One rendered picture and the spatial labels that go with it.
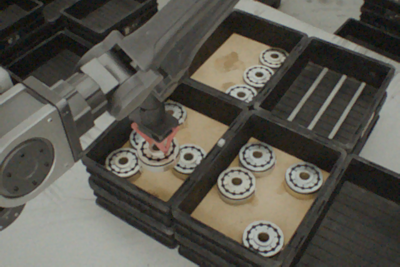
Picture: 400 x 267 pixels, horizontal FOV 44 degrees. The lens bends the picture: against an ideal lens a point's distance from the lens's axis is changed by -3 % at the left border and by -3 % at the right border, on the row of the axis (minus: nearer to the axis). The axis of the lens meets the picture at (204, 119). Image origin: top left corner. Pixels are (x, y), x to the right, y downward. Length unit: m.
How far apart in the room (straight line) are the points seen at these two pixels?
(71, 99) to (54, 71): 1.81
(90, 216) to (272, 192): 0.53
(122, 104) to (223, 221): 0.65
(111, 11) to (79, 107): 1.95
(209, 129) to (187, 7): 0.80
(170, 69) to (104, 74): 0.26
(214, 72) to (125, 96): 0.96
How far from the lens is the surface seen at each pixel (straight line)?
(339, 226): 1.37
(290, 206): 1.37
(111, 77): 0.76
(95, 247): 1.49
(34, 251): 1.53
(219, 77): 1.69
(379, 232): 1.38
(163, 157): 1.21
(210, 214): 1.35
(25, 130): 0.66
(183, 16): 0.78
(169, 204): 1.25
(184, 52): 0.97
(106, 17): 2.61
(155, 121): 1.13
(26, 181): 0.71
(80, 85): 0.74
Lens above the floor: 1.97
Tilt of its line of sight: 47 degrees down
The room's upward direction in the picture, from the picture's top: 2 degrees counter-clockwise
